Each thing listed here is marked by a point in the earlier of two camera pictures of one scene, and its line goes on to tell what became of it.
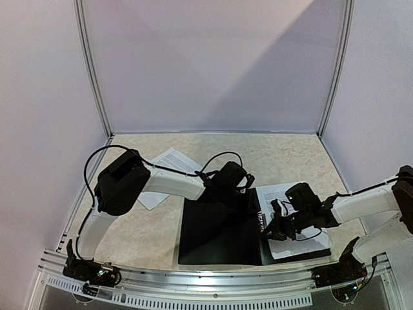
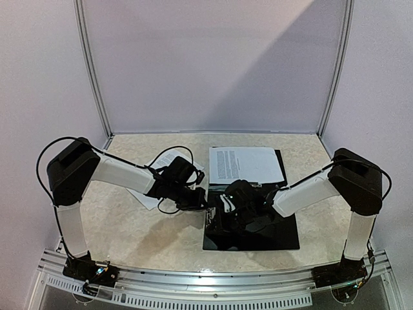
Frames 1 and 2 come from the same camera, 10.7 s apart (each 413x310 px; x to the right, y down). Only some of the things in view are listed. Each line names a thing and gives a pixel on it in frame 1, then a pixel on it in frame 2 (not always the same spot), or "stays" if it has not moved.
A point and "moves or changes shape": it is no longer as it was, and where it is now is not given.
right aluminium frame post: x=349 y=11 stays
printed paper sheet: x=310 y=240 -> x=229 y=164
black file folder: x=228 y=229 moves or changes shape
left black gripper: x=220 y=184 -> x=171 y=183
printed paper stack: x=173 y=160 stays
